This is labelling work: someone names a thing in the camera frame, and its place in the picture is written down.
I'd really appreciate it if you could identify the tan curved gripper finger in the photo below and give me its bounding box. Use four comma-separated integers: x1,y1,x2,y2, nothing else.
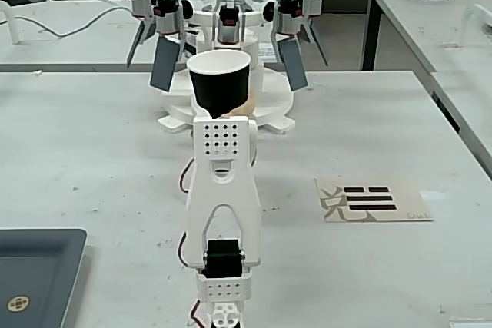
219,91,258,120

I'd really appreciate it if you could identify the black paper cup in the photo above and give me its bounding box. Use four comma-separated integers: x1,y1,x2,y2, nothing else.
186,50,252,118

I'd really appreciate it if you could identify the white printed label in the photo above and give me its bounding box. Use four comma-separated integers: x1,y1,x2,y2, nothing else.
258,44,278,61

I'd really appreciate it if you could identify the printed paper mat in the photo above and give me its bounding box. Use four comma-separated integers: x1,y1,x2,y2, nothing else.
314,177,435,224

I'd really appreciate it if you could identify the white carousel machine base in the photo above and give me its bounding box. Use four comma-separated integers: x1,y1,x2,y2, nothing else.
156,8,297,135

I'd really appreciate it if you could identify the black table leg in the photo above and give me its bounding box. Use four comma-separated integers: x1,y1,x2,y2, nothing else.
361,0,385,71

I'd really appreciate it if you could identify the white bent stand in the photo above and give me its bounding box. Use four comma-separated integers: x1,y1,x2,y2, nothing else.
0,0,22,45

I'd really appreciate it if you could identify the grey plastic tray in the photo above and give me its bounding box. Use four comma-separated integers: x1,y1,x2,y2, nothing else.
0,227,88,328

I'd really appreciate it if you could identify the white flat box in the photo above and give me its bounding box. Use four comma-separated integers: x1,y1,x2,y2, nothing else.
448,318,492,328

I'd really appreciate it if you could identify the red black servo wire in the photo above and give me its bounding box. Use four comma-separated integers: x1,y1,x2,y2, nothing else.
190,297,208,327

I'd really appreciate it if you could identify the grey cable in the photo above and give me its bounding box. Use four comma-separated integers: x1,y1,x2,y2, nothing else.
15,0,135,39

